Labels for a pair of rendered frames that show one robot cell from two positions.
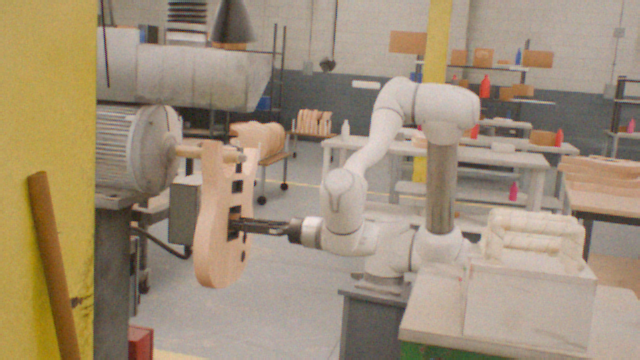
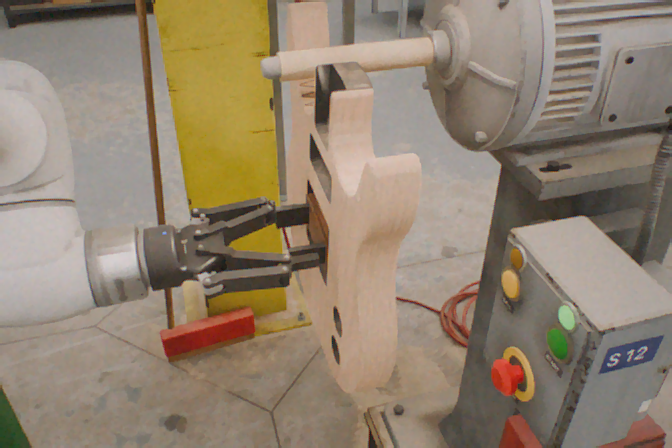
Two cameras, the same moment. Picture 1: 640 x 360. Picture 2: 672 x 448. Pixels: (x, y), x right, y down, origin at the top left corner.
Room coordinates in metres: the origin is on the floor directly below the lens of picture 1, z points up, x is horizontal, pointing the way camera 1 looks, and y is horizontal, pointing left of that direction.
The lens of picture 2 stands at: (2.33, -0.04, 1.50)
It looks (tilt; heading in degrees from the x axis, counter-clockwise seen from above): 36 degrees down; 150
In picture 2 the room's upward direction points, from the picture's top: straight up
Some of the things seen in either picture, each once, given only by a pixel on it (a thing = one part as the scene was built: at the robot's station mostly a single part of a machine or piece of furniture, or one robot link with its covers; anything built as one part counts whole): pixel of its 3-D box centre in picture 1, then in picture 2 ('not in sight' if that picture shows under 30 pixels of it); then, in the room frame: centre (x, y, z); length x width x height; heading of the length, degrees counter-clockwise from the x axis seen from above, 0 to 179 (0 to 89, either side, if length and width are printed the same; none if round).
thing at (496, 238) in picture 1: (495, 243); not in sight; (1.41, -0.40, 1.15); 0.03 x 0.03 x 0.09
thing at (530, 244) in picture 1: (524, 244); not in sight; (1.56, -0.51, 1.12); 0.20 x 0.03 x 0.03; 79
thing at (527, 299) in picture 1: (524, 297); not in sight; (1.45, -0.49, 1.02); 0.27 x 0.15 x 0.17; 81
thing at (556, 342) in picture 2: not in sight; (562, 342); (2.09, 0.35, 1.07); 0.03 x 0.01 x 0.03; 167
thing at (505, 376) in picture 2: not in sight; (512, 375); (2.04, 0.35, 0.97); 0.04 x 0.04 x 0.04; 77
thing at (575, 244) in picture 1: (574, 252); not in sight; (1.38, -0.57, 1.15); 0.03 x 0.03 x 0.09
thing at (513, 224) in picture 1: (537, 227); not in sight; (1.40, -0.48, 1.20); 0.20 x 0.03 x 0.03; 79
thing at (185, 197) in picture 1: (170, 217); (599, 325); (2.05, 0.48, 0.99); 0.24 x 0.21 x 0.26; 77
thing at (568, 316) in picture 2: not in sight; (566, 317); (2.09, 0.34, 1.10); 0.03 x 0.01 x 0.03; 167
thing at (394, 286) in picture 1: (378, 277); not in sight; (2.40, -0.25, 0.73); 0.22 x 0.18 x 0.06; 69
